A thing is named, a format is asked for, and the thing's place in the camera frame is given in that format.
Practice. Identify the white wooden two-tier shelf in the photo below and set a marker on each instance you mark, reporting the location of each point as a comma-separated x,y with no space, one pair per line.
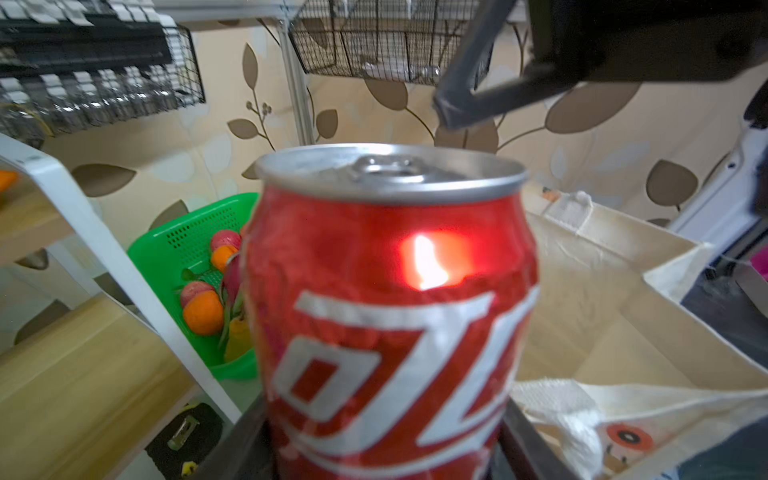
82,397

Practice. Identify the orange tangerine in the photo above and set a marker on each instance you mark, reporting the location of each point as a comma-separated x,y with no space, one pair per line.
204,314

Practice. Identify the black wire basket right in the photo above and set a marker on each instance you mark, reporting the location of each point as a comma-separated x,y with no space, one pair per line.
401,41

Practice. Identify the black wire basket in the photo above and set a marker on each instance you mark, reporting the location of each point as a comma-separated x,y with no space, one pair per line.
69,66
401,41

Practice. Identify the red cola can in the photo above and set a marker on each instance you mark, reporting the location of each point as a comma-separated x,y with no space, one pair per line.
389,289

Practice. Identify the green fruit basket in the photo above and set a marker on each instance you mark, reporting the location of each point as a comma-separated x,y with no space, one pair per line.
177,253

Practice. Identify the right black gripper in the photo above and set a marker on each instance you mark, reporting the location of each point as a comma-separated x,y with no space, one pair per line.
648,36

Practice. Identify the black tape measure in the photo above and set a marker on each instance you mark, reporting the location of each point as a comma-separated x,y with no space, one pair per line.
182,445

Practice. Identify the cream canvas tote bag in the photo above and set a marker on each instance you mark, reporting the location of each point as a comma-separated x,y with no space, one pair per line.
621,380

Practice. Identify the yellow bell pepper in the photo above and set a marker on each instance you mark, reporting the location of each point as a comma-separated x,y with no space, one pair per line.
239,340

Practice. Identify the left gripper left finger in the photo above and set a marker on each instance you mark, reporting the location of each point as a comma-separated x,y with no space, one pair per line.
246,453

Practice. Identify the pink dragon fruit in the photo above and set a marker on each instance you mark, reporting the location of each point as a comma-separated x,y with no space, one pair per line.
230,295

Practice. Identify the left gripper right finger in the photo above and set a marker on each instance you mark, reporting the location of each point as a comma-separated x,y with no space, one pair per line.
525,451

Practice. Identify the black wire basket rear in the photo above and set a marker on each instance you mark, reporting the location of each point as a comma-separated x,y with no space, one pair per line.
69,66

